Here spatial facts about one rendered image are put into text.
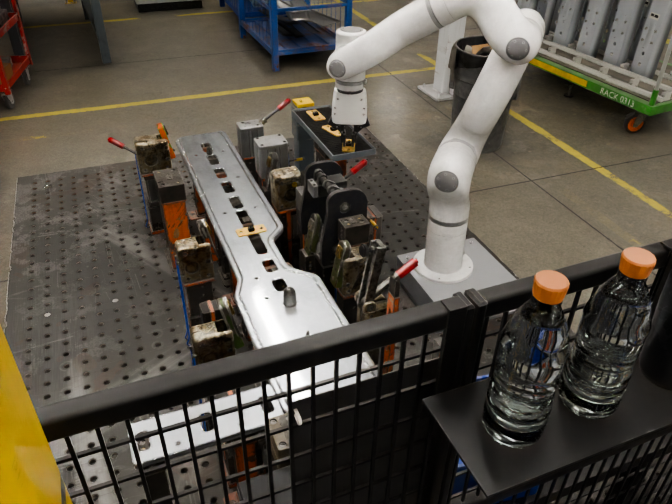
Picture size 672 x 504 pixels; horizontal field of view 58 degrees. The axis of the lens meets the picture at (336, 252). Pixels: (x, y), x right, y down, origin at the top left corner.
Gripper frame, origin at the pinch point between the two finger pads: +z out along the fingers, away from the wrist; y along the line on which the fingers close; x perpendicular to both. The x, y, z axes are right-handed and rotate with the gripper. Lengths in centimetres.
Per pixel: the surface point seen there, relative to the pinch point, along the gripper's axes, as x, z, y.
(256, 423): 91, 18, 15
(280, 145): -10.5, 7.9, 21.9
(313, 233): 32.7, 12.5, 8.3
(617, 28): -359, 60, -215
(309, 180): 21.6, 2.7, 10.1
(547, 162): -228, 119, -138
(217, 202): 8.7, 18.3, 39.3
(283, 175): 5.0, 10.3, 19.3
